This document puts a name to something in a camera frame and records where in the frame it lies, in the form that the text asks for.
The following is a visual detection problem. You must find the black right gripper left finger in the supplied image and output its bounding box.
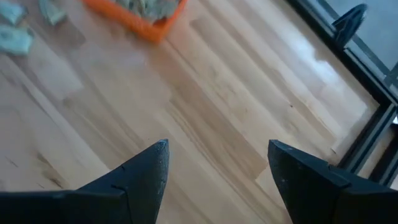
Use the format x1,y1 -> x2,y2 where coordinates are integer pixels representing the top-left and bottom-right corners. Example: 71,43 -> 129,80
0,138 -> 170,224

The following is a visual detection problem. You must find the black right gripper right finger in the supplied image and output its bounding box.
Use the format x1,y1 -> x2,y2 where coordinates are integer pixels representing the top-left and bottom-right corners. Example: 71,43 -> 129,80
267,139 -> 398,224

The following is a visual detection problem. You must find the orange plastic basket bin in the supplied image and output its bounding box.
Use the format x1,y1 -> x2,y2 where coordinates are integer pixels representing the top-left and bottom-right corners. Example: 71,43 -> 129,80
81,0 -> 189,44

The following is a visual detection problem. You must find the black round stand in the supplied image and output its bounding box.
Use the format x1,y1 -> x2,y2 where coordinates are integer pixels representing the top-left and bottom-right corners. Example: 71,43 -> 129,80
331,3 -> 368,48

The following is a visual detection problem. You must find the black table edge rail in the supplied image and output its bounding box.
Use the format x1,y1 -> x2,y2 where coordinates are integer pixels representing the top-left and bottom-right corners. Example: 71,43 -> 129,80
285,0 -> 398,187

